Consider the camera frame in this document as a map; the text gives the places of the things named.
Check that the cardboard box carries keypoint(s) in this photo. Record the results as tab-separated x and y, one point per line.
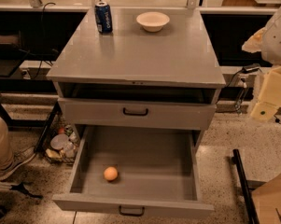
267	200

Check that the open grey middle drawer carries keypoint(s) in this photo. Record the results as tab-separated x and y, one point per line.
157	169

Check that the black metal frame bar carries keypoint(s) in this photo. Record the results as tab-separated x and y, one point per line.
250	207

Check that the closed grey top drawer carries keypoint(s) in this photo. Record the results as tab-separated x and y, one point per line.
137	114

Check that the orange fruit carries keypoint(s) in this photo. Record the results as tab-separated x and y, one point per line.
110	173

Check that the grey drawer cabinet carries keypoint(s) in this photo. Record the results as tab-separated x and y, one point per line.
175	65

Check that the white bowl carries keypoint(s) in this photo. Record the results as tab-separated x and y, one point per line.
152	21

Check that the blue soda can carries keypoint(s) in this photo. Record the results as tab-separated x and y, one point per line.
103	17

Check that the wire basket of items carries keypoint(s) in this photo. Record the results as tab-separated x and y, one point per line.
62	145

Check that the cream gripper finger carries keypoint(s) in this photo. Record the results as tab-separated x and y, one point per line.
255	42
269	97

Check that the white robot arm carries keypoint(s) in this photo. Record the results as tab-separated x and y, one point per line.
267	41

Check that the grey sneaker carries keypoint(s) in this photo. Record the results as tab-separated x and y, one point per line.
18	159

